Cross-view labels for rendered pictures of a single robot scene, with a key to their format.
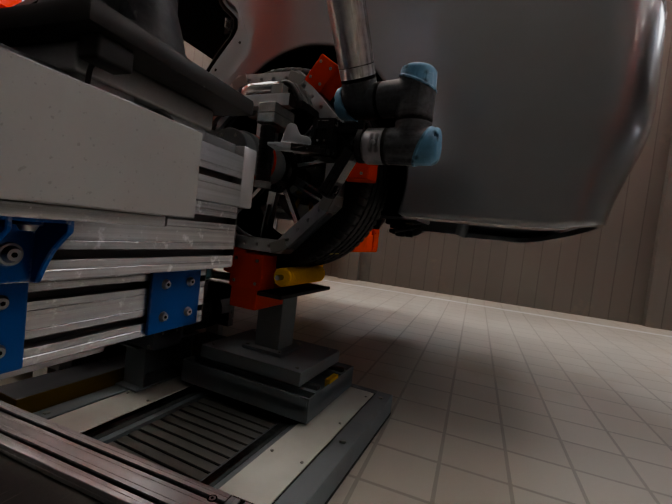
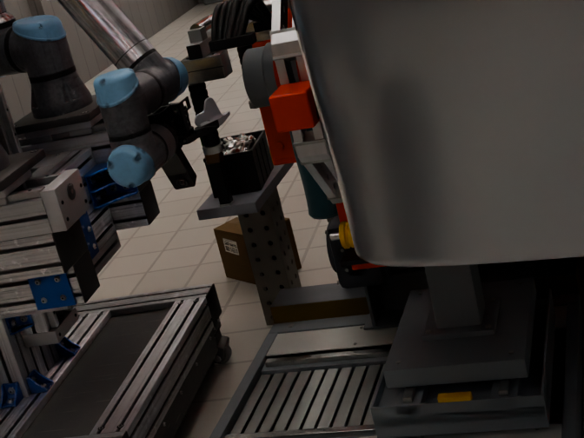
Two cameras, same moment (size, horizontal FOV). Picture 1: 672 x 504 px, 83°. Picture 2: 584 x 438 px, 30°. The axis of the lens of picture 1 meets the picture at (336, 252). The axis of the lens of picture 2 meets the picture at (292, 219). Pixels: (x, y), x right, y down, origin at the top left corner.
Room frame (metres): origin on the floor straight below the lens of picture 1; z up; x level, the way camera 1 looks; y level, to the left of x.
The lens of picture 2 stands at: (0.86, -1.99, 1.30)
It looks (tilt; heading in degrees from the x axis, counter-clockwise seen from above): 19 degrees down; 85
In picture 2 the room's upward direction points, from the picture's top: 14 degrees counter-clockwise
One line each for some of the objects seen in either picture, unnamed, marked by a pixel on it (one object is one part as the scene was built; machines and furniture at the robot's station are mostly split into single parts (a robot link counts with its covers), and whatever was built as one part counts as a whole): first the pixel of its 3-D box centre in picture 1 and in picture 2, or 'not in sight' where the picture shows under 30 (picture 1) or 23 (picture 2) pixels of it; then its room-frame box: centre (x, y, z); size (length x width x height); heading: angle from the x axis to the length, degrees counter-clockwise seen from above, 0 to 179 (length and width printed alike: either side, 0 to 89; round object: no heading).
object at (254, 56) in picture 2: (250, 159); (297, 70); (1.14, 0.28, 0.85); 0.21 x 0.14 x 0.14; 156
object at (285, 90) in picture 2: (358, 168); (296, 105); (1.08, -0.04, 0.85); 0.09 x 0.08 x 0.07; 66
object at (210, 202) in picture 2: not in sight; (248, 183); (1.02, 0.97, 0.44); 0.43 x 0.17 x 0.03; 66
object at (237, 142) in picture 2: not in sight; (239, 161); (1.00, 0.94, 0.51); 0.20 x 0.14 x 0.13; 71
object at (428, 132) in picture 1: (411, 145); (136, 157); (0.78, -0.13, 0.86); 0.11 x 0.08 x 0.09; 66
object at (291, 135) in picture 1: (290, 137); not in sight; (0.83, 0.13, 0.85); 0.09 x 0.03 x 0.06; 102
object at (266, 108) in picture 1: (276, 117); (206, 66); (0.95, 0.18, 0.93); 0.09 x 0.05 x 0.05; 156
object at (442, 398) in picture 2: (271, 372); (469, 358); (1.36, 0.18, 0.13); 0.50 x 0.36 x 0.10; 66
